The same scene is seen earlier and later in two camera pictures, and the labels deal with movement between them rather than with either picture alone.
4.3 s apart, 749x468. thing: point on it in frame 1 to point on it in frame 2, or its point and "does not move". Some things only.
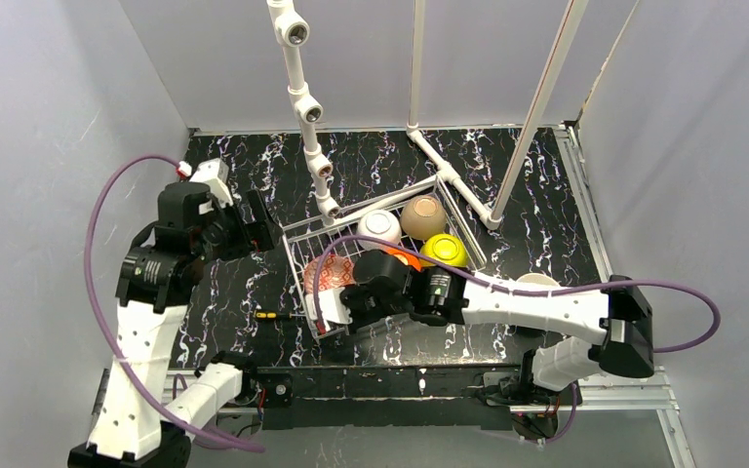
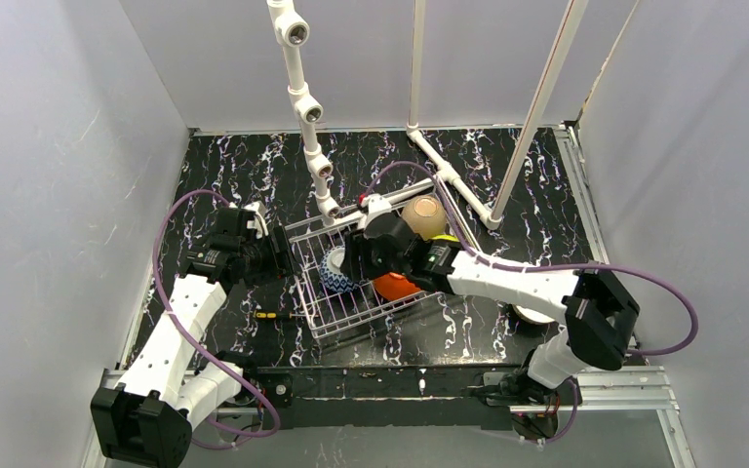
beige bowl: [422, 216] does not move
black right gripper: [354, 305] to [354, 256]
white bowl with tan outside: [536, 280] to [532, 315]
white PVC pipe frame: [292, 29] does not move
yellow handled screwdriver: [274, 315] does not move
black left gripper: [245, 224] to [278, 249]
